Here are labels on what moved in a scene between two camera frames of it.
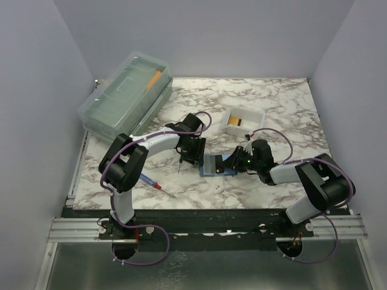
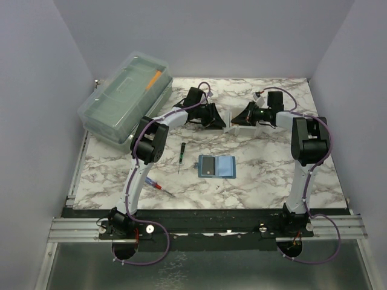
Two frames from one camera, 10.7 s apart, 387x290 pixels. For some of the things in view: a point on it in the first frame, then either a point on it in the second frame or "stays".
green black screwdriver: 180,162 stays
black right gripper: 234,160 -> 247,118
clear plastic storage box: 137,90 stays
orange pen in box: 154,78 stays
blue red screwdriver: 154,183 stays
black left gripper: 198,155 -> 213,119
